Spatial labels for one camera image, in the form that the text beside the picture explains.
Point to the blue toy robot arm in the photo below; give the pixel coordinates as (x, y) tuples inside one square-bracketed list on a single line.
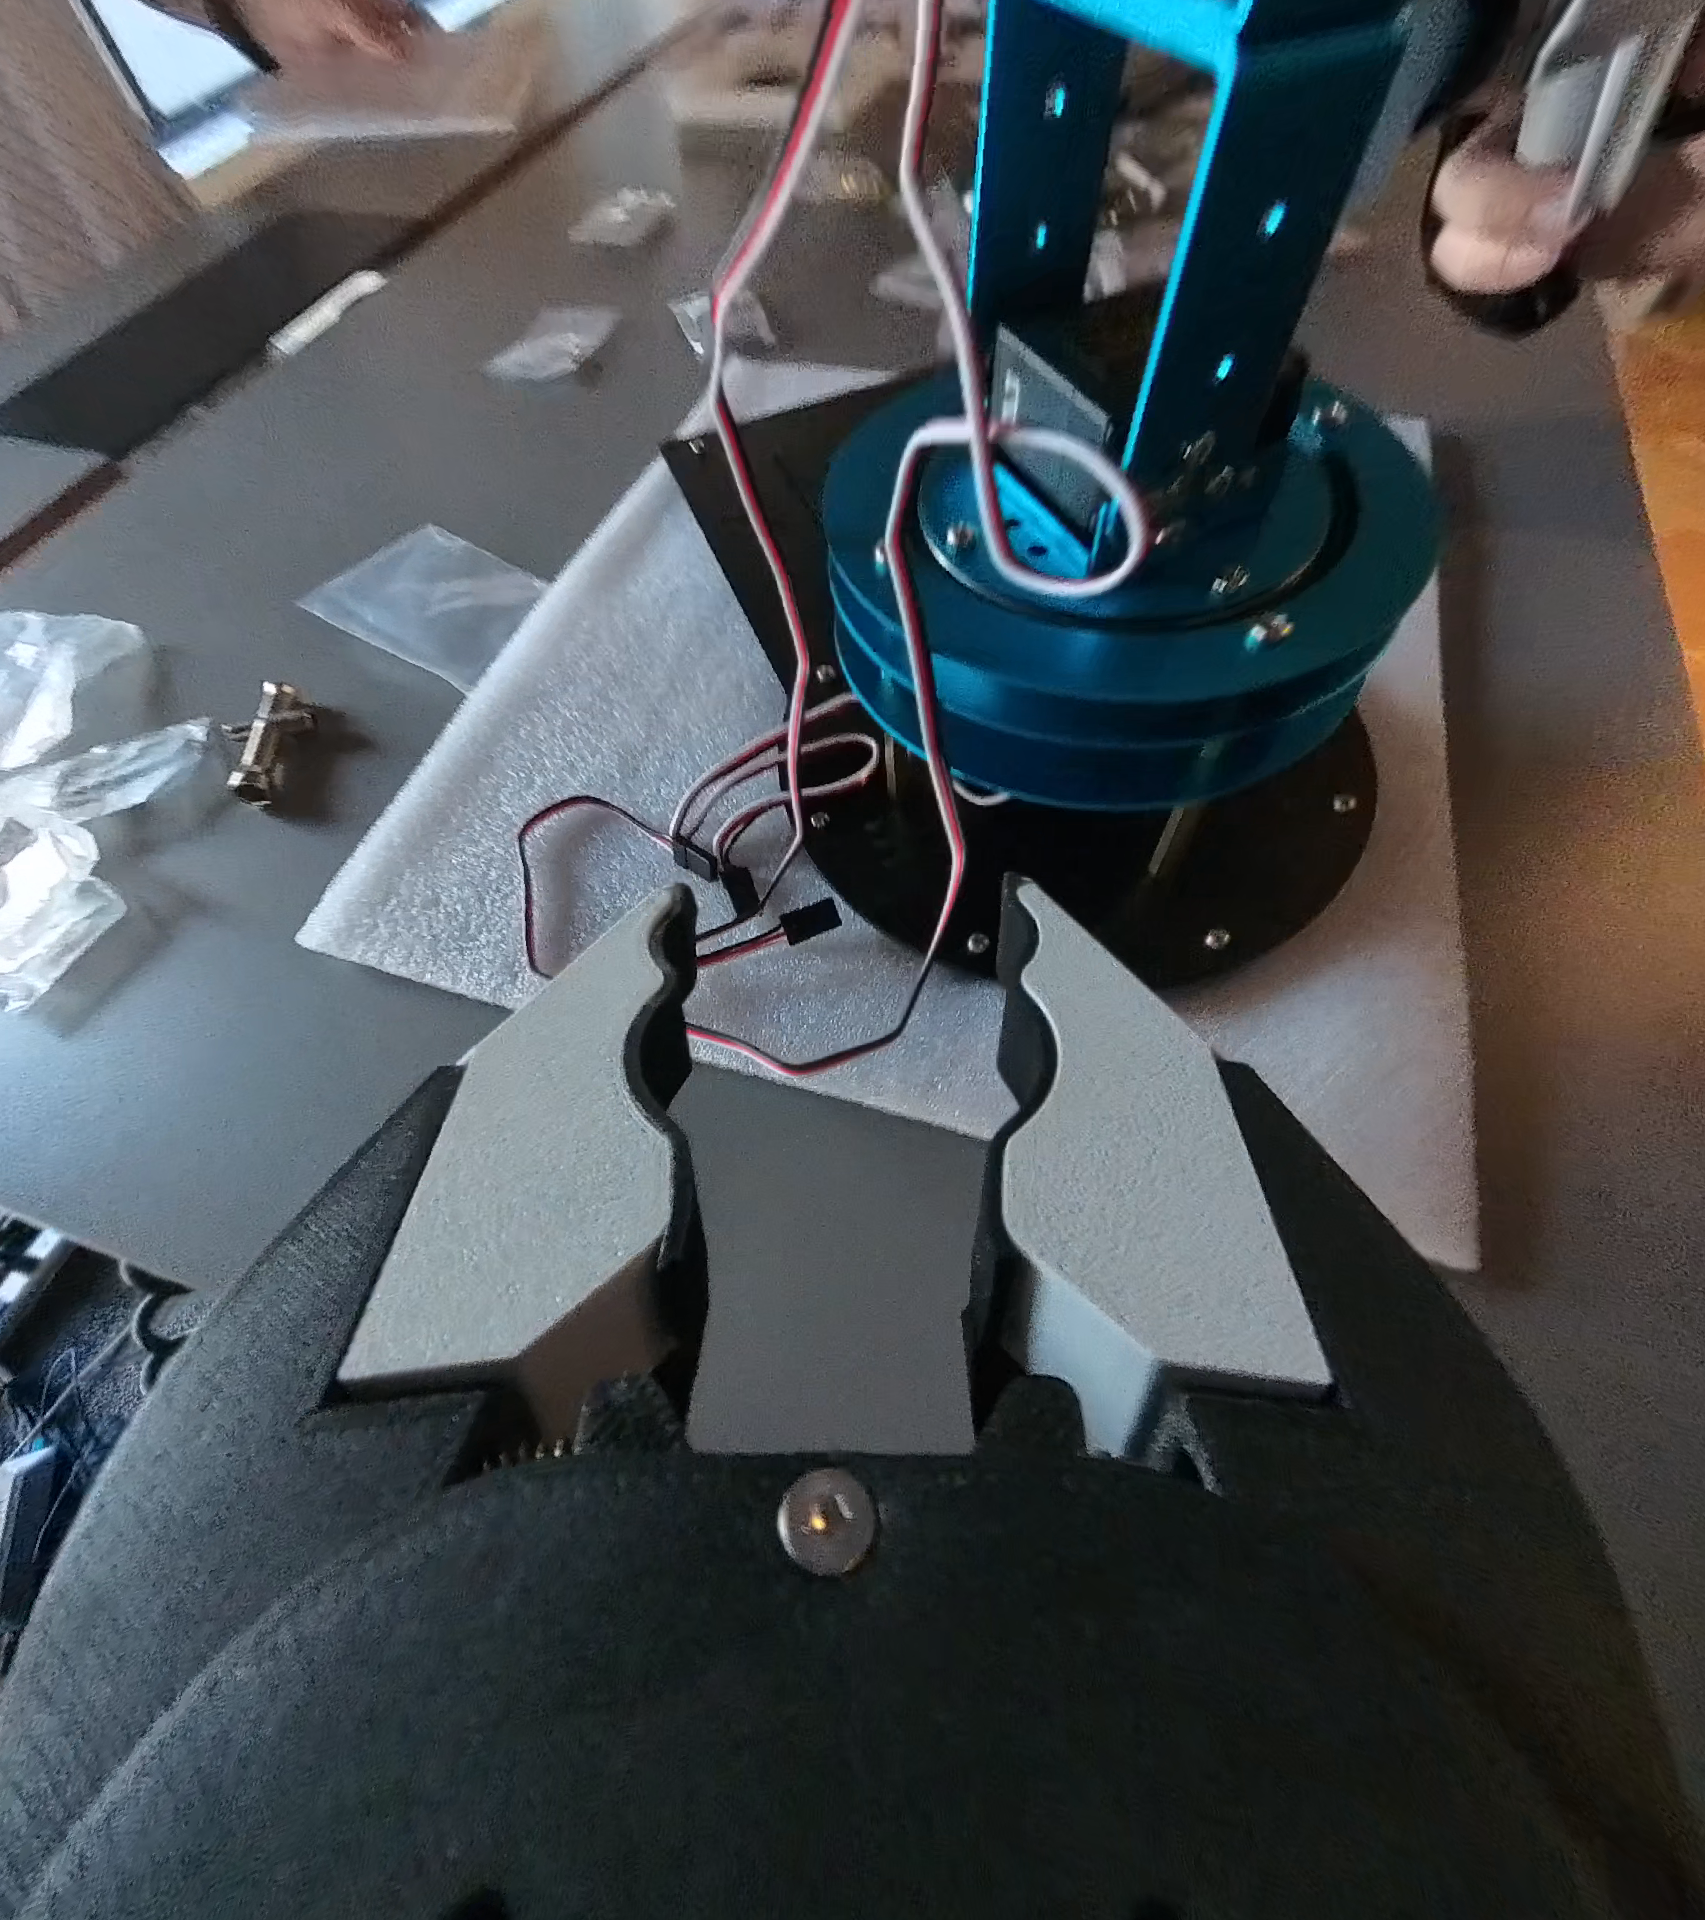
[(1124, 632)]

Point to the printed instruction manual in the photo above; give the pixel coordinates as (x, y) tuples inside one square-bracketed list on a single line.
[(463, 60)]

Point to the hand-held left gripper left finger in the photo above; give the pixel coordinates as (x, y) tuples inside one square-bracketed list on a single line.
[(523, 1200)]

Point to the dark grey desk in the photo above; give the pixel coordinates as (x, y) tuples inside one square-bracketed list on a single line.
[(194, 1051)]

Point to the person's right hand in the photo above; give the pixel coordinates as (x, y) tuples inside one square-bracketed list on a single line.
[(1499, 234)]

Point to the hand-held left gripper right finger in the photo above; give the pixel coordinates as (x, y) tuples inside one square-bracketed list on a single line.
[(1153, 1200)]

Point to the black metal base plate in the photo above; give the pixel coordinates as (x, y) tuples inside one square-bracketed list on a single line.
[(1214, 872)]

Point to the metal cross wrench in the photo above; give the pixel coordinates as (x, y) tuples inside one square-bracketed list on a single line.
[(269, 745)]

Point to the scattered small clear zip bags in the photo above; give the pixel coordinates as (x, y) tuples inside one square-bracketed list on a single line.
[(13, 781)]

